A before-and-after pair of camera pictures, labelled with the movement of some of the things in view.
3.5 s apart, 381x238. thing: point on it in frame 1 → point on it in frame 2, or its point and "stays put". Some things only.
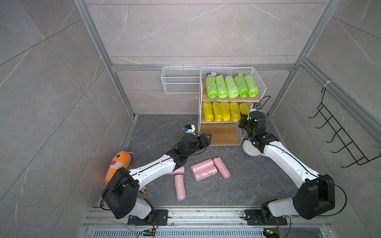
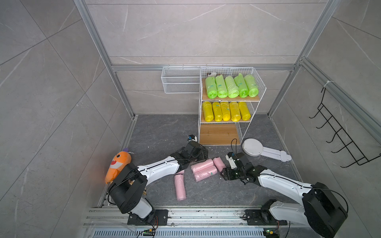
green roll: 242,89 stays put
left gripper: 205,143 → 202,153
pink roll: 203,164 stays put
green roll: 211,87 stays put
